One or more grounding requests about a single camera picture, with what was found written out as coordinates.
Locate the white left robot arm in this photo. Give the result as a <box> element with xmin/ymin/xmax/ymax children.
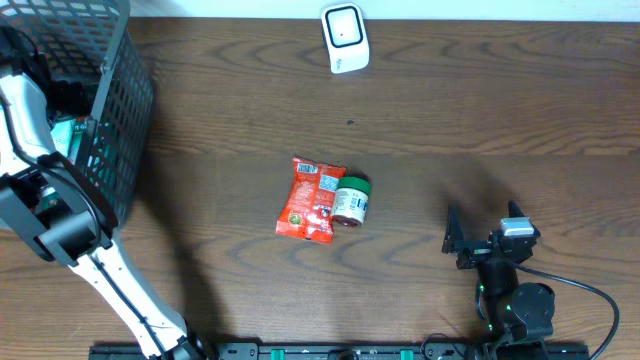
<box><xmin>1</xmin><ymin>67</ymin><xmax>212</xmax><ymax>359</ymax></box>

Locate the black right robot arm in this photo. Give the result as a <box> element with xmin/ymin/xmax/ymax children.
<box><xmin>442</xmin><ymin>201</ymin><xmax>555</xmax><ymax>359</ymax></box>

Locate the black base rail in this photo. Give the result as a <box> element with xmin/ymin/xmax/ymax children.
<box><xmin>88</xmin><ymin>341</ymin><xmax>591</xmax><ymax>360</ymax></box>

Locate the white barcode scanner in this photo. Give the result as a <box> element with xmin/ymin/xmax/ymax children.
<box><xmin>321</xmin><ymin>3</ymin><xmax>370</xmax><ymax>74</ymax></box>

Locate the orange snack packet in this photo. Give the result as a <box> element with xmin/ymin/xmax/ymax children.
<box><xmin>276</xmin><ymin>157</ymin><xmax>346</xmax><ymax>244</ymax></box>

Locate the mint green wipes pack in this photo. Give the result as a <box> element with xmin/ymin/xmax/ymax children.
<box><xmin>51</xmin><ymin>119</ymin><xmax>76</xmax><ymax>156</ymax></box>

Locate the green product pouch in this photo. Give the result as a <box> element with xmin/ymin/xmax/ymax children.
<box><xmin>55</xmin><ymin>116</ymin><xmax>87</xmax><ymax>165</ymax></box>

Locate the green lid spice jar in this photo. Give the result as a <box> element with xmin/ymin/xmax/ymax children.
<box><xmin>331</xmin><ymin>176</ymin><xmax>371</xmax><ymax>227</ymax></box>

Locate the grey plastic mesh basket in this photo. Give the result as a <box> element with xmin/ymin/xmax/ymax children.
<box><xmin>1</xmin><ymin>0</ymin><xmax>153</xmax><ymax>223</ymax></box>

